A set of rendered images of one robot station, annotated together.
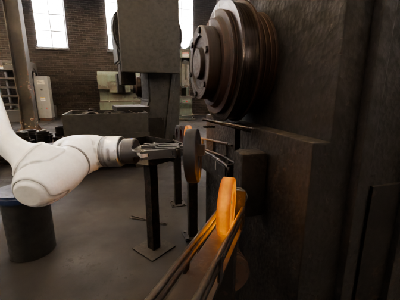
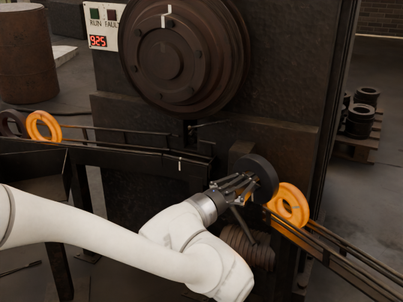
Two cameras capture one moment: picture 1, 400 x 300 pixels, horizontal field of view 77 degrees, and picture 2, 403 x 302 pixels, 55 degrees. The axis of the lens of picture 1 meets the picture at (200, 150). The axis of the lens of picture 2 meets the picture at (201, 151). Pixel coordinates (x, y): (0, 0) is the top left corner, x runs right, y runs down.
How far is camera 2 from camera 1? 101 cm
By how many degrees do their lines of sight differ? 50
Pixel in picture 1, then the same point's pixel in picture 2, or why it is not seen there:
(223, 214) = (306, 214)
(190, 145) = (274, 175)
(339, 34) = (328, 49)
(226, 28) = (213, 27)
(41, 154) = (227, 254)
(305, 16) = (287, 21)
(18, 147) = (206, 262)
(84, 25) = not seen: outside the picture
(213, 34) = (198, 33)
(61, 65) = not seen: outside the picture
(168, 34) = not seen: outside the picture
